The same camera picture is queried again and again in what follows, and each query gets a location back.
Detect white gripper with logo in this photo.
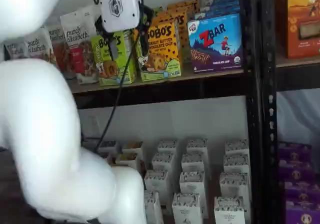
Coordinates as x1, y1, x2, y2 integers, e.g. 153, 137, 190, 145
95, 0, 154, 61

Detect orange Bobo's peanut butter box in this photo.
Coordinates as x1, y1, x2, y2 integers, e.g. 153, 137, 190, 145
136, 21, 183, 82
166, 3, 201, 56
167, 0, 201, 10

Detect green Bobo's apple pie box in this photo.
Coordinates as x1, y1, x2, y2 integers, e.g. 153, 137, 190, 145
91, 30, 138, 87
150, 6, 164, 17

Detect wooden shelf board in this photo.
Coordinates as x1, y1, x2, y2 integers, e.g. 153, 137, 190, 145
67, 68, 245, 94
276, 53, 320, 69

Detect white box blue label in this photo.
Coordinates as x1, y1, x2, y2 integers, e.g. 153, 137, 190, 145
98, 140, 118, 155

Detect white box yellow label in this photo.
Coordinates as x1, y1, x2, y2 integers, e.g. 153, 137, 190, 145
122, 141, 145, 160
114, 153, 140, 172

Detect large orange snack box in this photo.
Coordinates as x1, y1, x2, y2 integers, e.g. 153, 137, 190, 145
276, 0, 320, 59

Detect white cartons on lower shelf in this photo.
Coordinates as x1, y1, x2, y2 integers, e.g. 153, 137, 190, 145
82, 136, 251, 224

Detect purple snack box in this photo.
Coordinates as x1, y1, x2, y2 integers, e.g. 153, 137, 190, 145
284, 181, 320, 202
285, 200, 320, 224
278, 159, 315, 182
278, 142, 313, 161

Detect purely elizabeth granola bag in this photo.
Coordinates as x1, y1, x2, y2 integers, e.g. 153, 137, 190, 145
47, 24, 69, 72
82, 5, 99, 34
3, 43, 29, 60

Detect purely elizabeth bag red label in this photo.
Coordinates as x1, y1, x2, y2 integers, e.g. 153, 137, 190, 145
59, 8, 100, 85

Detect purely elizabeth bag orange label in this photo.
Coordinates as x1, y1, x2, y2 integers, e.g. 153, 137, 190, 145
24, 28, 57, 65

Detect white speckled carton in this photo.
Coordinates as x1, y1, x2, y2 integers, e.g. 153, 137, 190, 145
144, 170, 171, 205
181, 153, 206, 174
157, 139, 179, 157
171, 193, 204, 224
223, 153, 251, 175
151, 152, 176, 175
219, 171, 251, 200
224, 139, 250, 157
186, 138, 209, 157
143, 191, 164, 224
179, 171, 208, 202
214, 196, 247, 224

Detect white plastic sheet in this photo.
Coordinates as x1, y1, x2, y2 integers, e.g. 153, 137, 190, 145
276, 90, 320, 145

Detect black cable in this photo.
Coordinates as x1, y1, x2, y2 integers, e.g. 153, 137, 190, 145
93, 0, 145, 151

